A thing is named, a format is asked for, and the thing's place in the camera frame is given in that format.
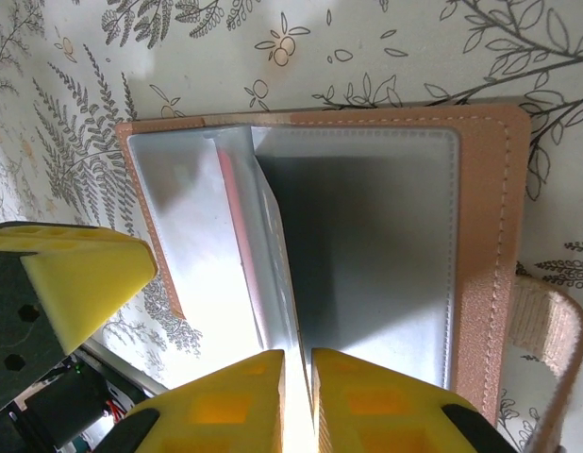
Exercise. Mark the floral patterned table cover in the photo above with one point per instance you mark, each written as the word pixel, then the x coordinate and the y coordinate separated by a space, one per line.
pixel 367 47

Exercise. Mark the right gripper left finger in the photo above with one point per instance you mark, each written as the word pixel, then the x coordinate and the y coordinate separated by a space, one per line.
pixel 216 415

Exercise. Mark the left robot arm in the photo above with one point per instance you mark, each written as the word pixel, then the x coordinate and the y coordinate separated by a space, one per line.
pixel 74 401

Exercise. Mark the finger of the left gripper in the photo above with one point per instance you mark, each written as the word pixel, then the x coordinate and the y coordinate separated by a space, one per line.
pixel 84 283

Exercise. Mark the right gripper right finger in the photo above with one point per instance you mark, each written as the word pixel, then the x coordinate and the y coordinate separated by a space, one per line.
pixel 381 415

